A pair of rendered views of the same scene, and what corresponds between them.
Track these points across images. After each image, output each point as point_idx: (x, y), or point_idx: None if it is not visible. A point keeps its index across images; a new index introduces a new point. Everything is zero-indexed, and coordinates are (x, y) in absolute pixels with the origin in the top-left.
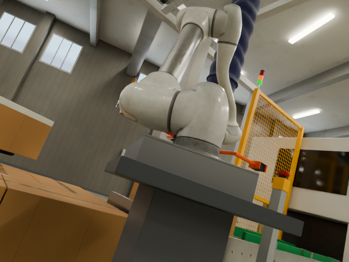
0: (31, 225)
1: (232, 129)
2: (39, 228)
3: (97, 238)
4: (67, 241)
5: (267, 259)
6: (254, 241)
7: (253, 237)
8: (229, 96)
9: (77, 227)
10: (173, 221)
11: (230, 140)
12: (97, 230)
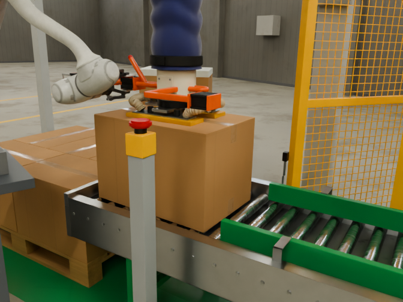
0: (26, 193)
1: (78, 73)
2: (29, 196)
3: (59, 205)
4: (45, 206)
5: (132, 261)
6: (247, 239)
7: (240, 230)
8: (48, 33)
9: (45, 196)
10: None
11: (88, 88)
12: (57, 199)
